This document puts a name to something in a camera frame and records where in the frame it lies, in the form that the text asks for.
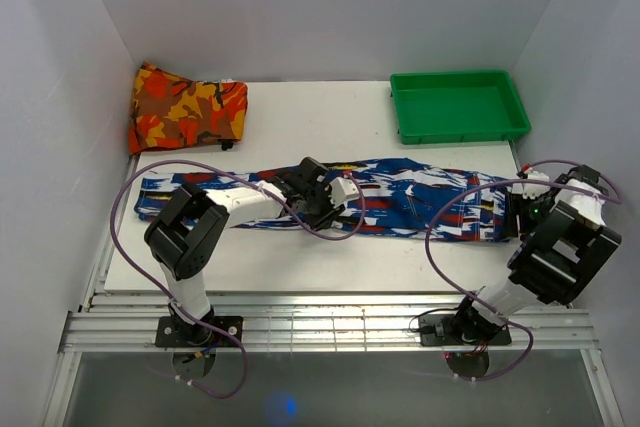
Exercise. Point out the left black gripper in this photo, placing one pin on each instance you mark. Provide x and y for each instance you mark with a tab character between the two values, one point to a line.
318	222

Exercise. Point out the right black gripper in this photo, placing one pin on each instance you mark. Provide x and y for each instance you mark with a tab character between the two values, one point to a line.
515	205

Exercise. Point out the blue white patterned trousers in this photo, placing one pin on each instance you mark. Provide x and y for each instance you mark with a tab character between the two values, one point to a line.
402	197

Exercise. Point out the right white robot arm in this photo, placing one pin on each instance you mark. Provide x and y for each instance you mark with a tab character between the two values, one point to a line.
564	243

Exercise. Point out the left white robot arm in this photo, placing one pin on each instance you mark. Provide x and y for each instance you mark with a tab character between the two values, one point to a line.
183	236

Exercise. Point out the orange camouflage folded trousers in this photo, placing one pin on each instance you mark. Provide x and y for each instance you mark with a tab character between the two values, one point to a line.
171	112

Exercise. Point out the green plastic tray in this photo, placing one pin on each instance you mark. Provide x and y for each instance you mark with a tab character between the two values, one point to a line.
458	107

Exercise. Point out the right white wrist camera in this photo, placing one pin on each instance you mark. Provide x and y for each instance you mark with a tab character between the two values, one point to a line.
535	184

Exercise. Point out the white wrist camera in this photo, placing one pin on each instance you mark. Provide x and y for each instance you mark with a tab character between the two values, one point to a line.
535	184
343	190

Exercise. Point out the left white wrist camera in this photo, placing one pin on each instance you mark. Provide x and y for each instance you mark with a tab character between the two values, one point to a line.
343	190

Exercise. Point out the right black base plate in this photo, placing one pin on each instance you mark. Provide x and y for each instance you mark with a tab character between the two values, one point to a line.
435	329

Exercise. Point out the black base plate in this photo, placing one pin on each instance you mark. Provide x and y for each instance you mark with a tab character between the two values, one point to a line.
435	329
173	332

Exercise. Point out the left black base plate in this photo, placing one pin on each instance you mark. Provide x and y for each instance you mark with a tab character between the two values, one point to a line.
173	332

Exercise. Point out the aluminium rail frame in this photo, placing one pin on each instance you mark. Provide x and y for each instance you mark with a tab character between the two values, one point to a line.
325	360

